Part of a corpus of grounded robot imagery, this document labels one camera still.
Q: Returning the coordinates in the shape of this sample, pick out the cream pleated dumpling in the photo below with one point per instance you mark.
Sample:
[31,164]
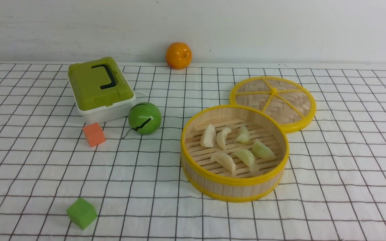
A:
[208,138]

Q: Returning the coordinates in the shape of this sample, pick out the white pleated dumpling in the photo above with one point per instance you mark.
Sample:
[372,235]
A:
[225,161]

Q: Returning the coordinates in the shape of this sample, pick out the greenish dumpling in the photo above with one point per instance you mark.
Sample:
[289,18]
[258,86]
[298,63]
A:
[243,135]

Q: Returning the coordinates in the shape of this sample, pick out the pale yellow-green dumpling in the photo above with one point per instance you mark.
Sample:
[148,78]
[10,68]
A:
[246,157]

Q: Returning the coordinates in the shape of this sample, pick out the pale green dumpling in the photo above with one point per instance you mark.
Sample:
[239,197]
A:
[262,151]

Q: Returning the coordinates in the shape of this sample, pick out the yellow-rimmed bamboo steamer tray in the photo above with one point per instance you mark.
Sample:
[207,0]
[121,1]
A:
[219,173]

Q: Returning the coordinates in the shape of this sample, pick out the yellow-rimmed woven steamer lid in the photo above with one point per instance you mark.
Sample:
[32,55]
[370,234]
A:
[289,104]

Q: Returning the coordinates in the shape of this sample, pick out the green round ball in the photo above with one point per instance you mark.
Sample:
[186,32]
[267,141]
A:
[145,118]

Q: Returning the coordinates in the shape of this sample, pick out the orange fruit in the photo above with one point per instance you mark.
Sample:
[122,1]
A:
[178,55]

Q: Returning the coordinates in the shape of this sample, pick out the green-lidded white box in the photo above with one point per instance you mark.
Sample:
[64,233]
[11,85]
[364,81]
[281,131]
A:
[102,93]

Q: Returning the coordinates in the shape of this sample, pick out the orange foam cube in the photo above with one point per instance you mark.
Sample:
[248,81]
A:
[94,134]

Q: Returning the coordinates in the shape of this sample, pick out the green foam cube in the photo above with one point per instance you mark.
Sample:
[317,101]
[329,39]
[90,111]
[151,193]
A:
[82,213]

